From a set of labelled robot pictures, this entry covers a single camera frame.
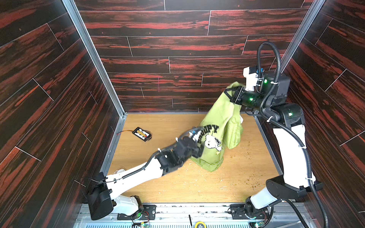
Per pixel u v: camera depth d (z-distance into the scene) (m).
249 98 0.48
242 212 0.73
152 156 0.52
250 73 0.50
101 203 0.38
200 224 0.69
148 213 0.73
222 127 0.60
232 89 0.58
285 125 0.38
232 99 0.51
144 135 1.05
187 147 0.52
